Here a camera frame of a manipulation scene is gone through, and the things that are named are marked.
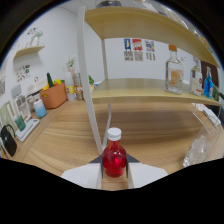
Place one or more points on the black handbag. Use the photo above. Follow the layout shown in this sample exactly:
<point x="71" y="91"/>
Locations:
<point x="8" y="141"/>

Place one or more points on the red wall poster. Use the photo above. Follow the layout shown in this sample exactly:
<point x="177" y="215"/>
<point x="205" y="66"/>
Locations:
<point x="137" y="44"/>

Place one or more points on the blue wall poster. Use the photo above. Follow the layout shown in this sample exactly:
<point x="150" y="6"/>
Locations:
<point x="127" y="44"/>

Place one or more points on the brown door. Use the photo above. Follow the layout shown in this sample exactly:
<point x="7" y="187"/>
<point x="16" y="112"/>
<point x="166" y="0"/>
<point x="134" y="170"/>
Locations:
<point x="213" y="71"/>

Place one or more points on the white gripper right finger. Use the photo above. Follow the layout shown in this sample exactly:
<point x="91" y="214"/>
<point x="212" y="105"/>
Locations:
<point x="146" y="173"/>

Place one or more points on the light blue white canister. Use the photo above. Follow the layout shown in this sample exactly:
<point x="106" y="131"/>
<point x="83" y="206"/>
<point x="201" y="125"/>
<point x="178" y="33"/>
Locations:
<point x="40" y="109"/>

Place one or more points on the teal cup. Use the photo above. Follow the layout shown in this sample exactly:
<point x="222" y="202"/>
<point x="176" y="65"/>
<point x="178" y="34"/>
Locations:
<point x="20" y="123"/>

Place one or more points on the two-tier wooden shelf rack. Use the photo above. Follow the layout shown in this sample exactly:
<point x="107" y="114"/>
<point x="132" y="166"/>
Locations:
<point x="133" y="93"/>

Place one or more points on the white flower ornament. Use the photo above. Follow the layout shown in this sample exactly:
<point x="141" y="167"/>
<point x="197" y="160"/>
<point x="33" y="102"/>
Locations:
<point x="35" y="37"/>

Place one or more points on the white scale tray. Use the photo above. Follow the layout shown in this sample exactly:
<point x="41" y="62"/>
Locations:
<point x="28" y="129"/>

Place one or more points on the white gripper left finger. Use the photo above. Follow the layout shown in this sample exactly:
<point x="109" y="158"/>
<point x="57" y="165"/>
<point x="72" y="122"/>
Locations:
<point x="83" y="175"/>

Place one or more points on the small red liquid bottle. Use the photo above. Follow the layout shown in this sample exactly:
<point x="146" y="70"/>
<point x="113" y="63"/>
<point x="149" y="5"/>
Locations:
<point x="114" y="160"/>

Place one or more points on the green potted plant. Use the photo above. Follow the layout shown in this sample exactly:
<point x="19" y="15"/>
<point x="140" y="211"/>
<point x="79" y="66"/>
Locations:
<point x="90" y="80"/>

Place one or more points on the wooden wall shelf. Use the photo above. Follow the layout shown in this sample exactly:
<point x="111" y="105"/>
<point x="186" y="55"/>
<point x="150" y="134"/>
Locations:
<point x="28" y="51"/>

